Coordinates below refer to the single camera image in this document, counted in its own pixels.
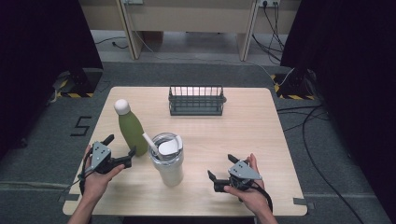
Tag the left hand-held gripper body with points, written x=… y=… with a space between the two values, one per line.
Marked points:
x=101 y=155

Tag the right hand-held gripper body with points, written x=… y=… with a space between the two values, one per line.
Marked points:
x=244 y=172

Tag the green bottle with white cap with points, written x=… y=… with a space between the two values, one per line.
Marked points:
x=132 y=130

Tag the white tumbler with straw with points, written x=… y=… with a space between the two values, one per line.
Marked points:
x=168 y=165

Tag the person's right hand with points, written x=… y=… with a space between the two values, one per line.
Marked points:
x=252 y=196

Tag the person's left hand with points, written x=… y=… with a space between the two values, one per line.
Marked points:
x=99 y=182

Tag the grey tape piece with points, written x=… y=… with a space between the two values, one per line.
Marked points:
x=303 y=202
x=69 y=197

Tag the stand base with hazard tape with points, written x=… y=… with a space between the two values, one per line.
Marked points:
x=77 y=84
x=294 y=87

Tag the black curtain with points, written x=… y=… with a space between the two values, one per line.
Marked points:
x=37 y=62
x=348 y=77

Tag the beige desk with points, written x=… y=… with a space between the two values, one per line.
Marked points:
x=186 y=15

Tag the white wall outlet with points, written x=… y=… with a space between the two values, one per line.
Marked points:
x=269 y=2

